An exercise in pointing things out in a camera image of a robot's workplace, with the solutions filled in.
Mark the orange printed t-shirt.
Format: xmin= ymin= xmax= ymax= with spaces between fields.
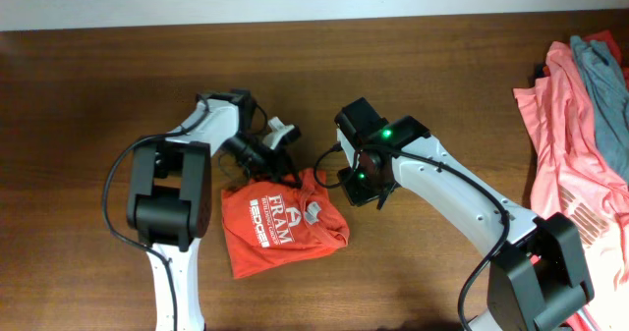
xmin=221 ymin=169 xmax=350 ymax=279

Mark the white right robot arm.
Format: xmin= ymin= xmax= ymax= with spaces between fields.
xmin=334 ymin=98 xmax=595 ymax=331

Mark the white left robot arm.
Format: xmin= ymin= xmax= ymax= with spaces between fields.
xmin=127 ymin=89 xmax=301 ymax=331

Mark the pink t-shirt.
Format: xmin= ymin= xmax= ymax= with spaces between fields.
xmin=513 ymin=41 xmax=628 ymax=330

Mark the grey t-shirt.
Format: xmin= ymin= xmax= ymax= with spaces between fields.
xmin=570 ymin=35 xmax=628 ymax=182

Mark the red garment in pile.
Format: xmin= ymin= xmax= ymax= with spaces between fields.
xmin=584 ymin=29 xmax=628 ymax=84

